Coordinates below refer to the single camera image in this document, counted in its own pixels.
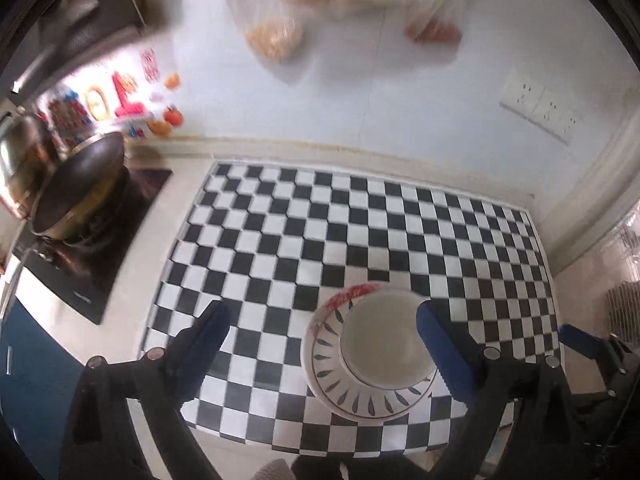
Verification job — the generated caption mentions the plastic bag with food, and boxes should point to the plastic bag with food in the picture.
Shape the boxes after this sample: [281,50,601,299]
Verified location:
[224,0,333,84]

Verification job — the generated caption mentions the steel wok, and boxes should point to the steel wok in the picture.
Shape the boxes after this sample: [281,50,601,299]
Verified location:
[28,131,125,240]

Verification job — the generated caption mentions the colourful wall stickers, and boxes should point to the colourful wall stickers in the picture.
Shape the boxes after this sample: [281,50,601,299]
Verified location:
[35,42,184,148]

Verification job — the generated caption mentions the white wall socket strip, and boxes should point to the white wall socket strip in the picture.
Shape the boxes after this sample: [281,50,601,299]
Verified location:
[499,68,580,146]

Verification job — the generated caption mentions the range hood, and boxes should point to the range hood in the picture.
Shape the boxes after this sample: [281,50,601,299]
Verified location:
[1,0,154,105]

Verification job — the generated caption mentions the stainless steel pot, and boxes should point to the stainless steel pot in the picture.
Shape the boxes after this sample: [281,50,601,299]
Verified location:
[1,112,60,220]

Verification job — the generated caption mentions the black gas stove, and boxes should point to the black gas stove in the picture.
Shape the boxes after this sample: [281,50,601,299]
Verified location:
[25,168,172,324]

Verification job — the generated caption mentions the plain white bowl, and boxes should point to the plain white bowl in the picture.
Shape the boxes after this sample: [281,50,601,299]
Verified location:
[340,287,436,390]

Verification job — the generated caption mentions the black white checkered mat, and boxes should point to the black white checkered mat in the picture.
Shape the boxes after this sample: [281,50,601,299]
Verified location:
[142,162,562,458]

